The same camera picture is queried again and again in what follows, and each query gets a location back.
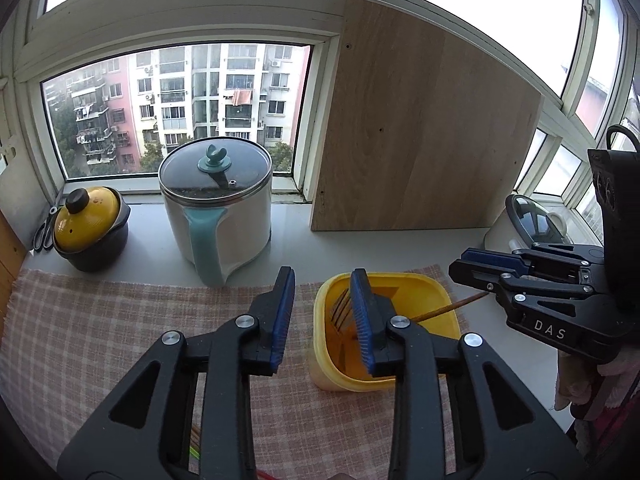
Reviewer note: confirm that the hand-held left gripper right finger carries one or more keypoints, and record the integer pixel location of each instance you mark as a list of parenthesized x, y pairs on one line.
[(361, 320)]

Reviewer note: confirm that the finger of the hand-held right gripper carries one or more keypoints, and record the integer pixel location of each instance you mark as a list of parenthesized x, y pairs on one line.
[(545, 310), (492, 259)]

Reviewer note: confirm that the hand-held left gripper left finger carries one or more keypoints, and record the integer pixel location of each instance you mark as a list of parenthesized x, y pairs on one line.
[(282, 320)]

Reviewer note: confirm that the yellow plastic utensil container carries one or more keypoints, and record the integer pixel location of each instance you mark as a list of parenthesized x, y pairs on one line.
[(325, 360)]

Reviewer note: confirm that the brown wooden chopstick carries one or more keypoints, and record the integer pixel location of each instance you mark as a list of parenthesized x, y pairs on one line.
[(450, 307)]

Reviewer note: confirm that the person's right forearm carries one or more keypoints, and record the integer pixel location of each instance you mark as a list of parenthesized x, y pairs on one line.
[(610, 425)]

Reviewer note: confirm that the person's right hand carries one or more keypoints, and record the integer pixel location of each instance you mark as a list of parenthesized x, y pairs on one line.
[(575, 380)]

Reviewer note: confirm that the metal fork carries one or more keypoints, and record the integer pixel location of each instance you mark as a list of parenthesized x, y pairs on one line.
[(342, 310)]

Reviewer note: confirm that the white cooker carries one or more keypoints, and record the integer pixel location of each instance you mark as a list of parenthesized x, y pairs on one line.
[(495, 237)]

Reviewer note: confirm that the white teal electric pot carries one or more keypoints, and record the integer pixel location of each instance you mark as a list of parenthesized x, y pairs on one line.
[(240, 230)]

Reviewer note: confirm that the light wooden board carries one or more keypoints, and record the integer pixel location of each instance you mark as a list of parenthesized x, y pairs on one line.
[(425, 135)]

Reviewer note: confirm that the glass lid with teal knob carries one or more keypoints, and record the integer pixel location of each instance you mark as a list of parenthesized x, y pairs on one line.
[(240, 170)]

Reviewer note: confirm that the red plastic utensil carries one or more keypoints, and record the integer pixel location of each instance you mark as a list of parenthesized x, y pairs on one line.
[(265, 475)]

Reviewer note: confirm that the pink checked cloth mat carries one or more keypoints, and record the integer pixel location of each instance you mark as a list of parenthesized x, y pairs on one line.
[(125, 310)]

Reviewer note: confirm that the black clay pot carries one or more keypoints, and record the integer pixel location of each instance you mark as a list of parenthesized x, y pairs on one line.
[(95, 257)]

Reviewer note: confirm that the yellow pot lid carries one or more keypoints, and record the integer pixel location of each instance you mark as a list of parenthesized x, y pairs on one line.
[(90, 220)]

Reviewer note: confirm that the apartment building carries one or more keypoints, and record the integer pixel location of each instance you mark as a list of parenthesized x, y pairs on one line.
[(175, 95)]

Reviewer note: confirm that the black scissors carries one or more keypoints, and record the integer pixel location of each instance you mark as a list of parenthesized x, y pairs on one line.
[(42, 237)]

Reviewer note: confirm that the pine plank board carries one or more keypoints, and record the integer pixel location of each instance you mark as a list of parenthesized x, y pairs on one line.
[(10, 260)]

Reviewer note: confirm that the white window frame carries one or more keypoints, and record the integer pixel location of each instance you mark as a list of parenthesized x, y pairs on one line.
[(200, 15)]

